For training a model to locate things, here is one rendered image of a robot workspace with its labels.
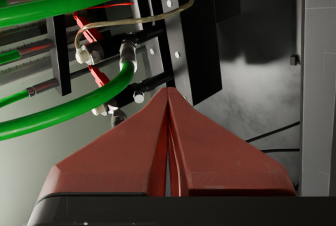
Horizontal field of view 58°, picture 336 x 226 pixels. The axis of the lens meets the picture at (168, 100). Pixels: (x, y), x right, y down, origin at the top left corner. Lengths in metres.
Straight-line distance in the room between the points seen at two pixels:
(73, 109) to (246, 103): 0.45
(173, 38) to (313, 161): 0.27
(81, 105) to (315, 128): 0.30
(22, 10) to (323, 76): 0.32
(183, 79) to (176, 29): 0.08
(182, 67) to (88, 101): 0.26
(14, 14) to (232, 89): 0.49
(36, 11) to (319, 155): 0.38
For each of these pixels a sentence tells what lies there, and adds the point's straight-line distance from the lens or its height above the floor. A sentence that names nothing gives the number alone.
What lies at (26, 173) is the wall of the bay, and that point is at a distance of 0.76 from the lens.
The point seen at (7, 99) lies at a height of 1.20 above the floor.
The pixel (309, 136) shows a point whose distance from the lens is 0.45.
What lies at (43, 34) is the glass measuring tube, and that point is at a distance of 0.70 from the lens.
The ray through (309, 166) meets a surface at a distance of 0.48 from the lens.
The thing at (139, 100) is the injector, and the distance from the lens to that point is 0.45.
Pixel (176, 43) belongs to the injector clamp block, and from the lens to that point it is 0.49.
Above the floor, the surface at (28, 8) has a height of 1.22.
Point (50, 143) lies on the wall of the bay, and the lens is 0.76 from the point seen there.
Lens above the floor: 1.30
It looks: 35 degrees down
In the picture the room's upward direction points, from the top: 118 degrees counter-clockwise
